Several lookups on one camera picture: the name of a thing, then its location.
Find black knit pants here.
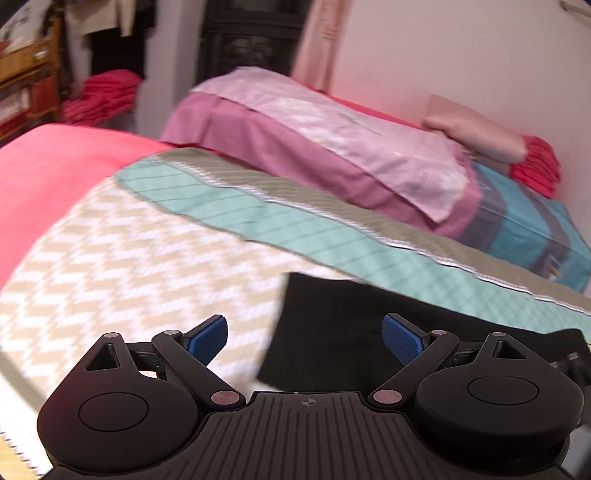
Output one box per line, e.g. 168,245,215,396
255,271,588,395

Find patterned zigzag quilt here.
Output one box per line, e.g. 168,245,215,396
1,149,590,479

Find blue grey striped pillow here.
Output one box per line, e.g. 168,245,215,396
458,162,590,293

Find pink floral pillow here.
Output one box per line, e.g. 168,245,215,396
160,67,482,238

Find red folded cloth stack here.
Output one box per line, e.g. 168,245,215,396
510,136,562,199

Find pale pink folded cloth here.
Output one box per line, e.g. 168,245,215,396
422,95,527,164

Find pink bed sheet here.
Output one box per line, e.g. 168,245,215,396
0,124,172,284

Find red blanket pile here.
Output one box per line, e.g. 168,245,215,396
61,69,142,127

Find dark cabinet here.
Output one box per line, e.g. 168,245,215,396
195,0,311,83

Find wooden shelf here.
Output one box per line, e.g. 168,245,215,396
1,19,62,146

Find hanging pink garment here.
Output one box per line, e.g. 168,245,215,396
290,0,353,93

